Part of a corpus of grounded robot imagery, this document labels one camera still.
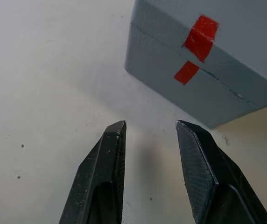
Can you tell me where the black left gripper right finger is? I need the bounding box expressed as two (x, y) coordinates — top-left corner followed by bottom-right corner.
(176, 119), (267, 224)

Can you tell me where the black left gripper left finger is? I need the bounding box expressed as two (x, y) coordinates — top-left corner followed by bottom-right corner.
(58, 120), (127, 224)

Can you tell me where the grey plastic box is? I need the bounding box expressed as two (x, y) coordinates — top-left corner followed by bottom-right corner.
(124, 0), (267, 129)

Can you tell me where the small red tape piece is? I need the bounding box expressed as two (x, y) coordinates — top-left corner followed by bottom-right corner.
(173, 60), (200, 86)

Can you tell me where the large red tape piece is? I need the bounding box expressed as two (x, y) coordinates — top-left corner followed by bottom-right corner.
(182, 14), (219, 63)

